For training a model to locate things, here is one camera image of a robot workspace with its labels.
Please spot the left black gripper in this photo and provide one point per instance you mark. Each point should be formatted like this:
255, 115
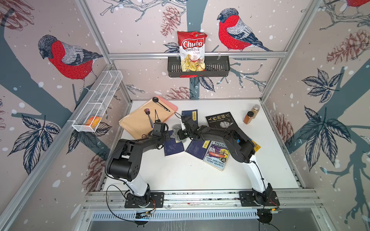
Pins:
166, 134

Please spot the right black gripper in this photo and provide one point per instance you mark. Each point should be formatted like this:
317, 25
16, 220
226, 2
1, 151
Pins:
179, 133

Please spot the grey striped cloth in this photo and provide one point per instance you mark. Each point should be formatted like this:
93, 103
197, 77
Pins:
175, 133

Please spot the dark blue book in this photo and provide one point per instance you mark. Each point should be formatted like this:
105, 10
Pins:
198, 148
172, 147

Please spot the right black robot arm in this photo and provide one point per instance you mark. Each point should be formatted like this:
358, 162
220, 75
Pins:
241, 149

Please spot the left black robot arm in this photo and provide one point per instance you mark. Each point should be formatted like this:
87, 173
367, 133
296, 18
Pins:
124, 162

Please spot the blue book yellow label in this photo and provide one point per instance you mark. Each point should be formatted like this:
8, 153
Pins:
192, 114

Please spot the black book with face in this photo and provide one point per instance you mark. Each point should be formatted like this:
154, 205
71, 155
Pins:
222, 121

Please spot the colourful treehouse book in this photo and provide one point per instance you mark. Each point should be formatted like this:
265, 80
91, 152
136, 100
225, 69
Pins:
216, 155

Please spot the yellow orange treehouse book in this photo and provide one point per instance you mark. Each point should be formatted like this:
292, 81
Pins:
255, 146

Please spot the tan paper sheet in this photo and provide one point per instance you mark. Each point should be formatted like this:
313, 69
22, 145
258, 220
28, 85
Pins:
132, 123

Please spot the iridescent purple spoon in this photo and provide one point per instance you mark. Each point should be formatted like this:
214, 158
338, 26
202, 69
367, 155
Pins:
147, 112

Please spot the pink tray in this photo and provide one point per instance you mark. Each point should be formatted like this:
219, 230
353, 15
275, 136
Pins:
156, 113

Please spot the black spoon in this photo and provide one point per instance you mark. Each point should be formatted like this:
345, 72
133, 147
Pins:
156, 100

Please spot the brown spice jar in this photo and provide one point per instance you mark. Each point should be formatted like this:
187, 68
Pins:
248, 118

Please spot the orange packet in shelf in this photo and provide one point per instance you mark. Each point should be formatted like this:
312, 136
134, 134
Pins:
93, 121

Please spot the tan spice jar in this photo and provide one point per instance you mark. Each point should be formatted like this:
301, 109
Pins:
255, 110

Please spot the red cassava chips bag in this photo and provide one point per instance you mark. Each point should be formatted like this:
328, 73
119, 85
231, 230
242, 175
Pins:
192, 50

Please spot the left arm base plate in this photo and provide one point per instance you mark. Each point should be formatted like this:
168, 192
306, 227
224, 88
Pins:
152, 200

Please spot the black wall basket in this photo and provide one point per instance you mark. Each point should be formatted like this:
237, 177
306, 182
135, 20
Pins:
215, 66

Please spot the white wire shelf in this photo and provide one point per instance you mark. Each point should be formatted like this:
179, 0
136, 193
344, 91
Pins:
99, 100

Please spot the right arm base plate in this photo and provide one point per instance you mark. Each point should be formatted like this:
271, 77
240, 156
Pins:
253, 199

